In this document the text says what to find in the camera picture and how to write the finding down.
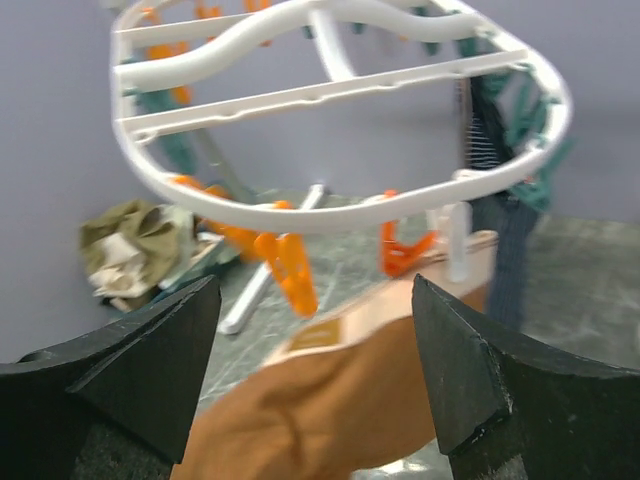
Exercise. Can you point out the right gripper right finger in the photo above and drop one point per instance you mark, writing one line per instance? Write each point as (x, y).
(506, 406)

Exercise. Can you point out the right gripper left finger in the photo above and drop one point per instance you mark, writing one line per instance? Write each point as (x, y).
(116, 403)

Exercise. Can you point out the brown orange underwear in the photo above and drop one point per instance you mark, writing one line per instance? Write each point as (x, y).
(343, 393)

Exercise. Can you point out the khaki tan underwear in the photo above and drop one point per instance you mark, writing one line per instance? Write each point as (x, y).
(164, 233)

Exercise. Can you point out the navy striped underwear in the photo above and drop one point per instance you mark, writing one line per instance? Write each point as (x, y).
(484, 149)

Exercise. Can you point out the teal plastic laundry basket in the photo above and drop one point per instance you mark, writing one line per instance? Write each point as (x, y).
(210, 255)

